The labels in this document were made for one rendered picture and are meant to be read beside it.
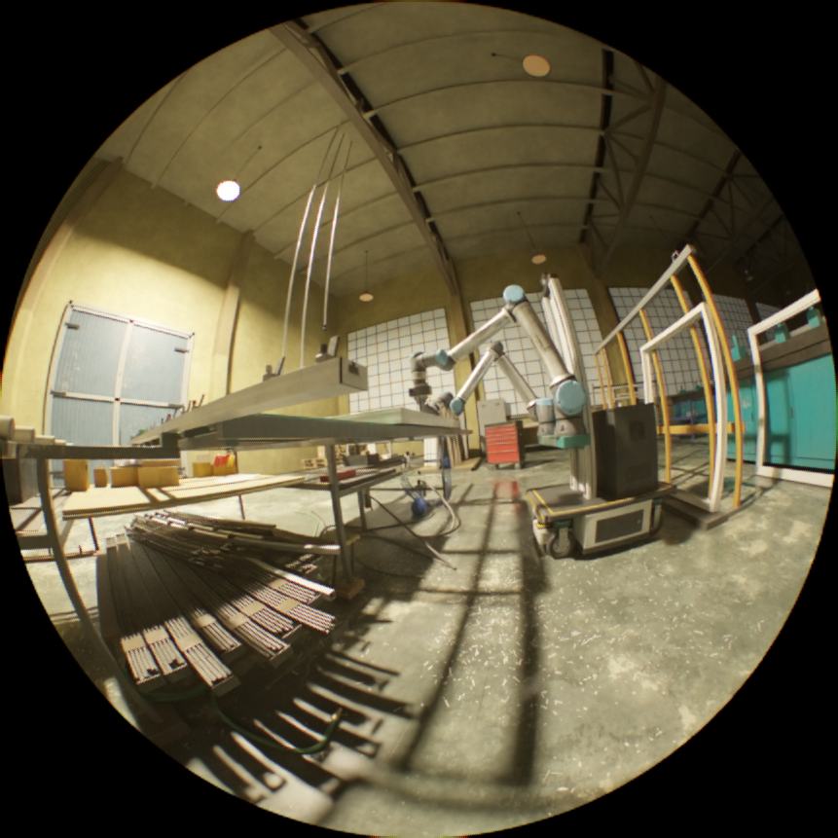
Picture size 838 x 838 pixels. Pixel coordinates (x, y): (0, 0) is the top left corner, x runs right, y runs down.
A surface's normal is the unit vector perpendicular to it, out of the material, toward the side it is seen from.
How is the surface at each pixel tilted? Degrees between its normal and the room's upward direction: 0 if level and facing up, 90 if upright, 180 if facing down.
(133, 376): 90
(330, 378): 90
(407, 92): 180
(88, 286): 90
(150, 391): 90
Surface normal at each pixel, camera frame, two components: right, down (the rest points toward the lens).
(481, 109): 0.09, 0.99
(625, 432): -0.26, -0.06
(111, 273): 0.94, -0.11
